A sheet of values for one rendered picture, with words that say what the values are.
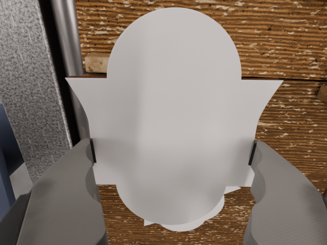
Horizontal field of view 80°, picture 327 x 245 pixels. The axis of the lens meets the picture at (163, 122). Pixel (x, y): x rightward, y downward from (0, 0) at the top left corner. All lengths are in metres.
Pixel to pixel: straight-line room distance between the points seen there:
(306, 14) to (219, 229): 0.33
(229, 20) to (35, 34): 0.22
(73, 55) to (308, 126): 0.31
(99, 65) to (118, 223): 0.27
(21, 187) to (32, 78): 1.72
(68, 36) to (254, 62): 0.21
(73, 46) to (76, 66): 0.02
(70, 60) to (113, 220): 0.26
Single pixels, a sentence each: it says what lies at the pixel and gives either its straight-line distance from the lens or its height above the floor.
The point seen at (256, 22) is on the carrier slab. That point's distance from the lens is 0.25.
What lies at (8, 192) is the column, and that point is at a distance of 0.54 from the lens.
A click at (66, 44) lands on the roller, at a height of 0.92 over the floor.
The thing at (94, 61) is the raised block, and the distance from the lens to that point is 0.22.
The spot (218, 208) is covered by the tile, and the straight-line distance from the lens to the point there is 0.30.
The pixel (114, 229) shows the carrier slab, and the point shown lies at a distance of 0.40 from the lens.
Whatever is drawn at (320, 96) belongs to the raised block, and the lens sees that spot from 0.29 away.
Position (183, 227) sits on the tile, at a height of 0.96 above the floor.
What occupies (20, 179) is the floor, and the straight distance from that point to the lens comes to 1.94.
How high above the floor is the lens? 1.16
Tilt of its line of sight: 64 degrees down
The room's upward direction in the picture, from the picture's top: 178 degrees counter-clockwise
